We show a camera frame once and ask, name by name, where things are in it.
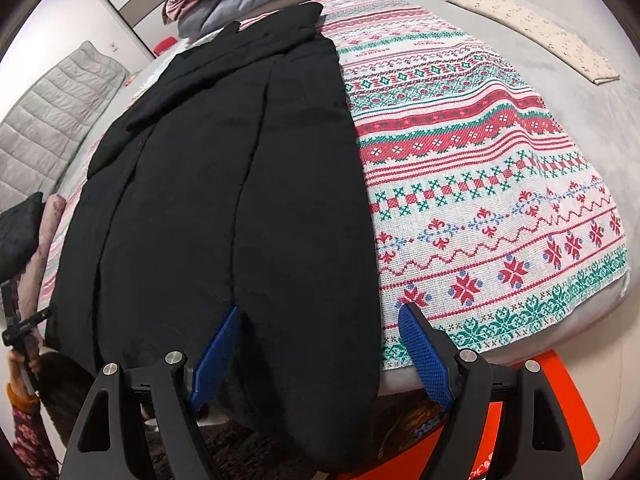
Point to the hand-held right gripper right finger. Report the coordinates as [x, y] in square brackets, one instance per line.
[425, 360]

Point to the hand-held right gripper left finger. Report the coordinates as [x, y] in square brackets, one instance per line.
[215, 360]

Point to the black quilted coat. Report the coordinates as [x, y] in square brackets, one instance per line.
[225, 185]

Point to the person's left hand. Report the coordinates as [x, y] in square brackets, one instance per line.
[20, 365]

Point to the dark shaggy rug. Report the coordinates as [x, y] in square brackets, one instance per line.
[70, 385]

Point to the pink floral pillow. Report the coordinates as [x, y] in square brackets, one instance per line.
[52, 215]

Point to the orange printed box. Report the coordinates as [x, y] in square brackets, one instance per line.
[555, 410]

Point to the patterned woven blanket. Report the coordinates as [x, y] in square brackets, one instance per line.
[475, 185]

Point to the white quilted headboard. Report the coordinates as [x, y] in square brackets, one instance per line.
[55, 120]

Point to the bed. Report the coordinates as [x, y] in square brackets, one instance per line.
[575, 125]

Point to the red container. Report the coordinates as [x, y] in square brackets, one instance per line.
[165, 46]

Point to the beige floral folded cloth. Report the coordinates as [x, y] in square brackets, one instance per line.
[550, 40]

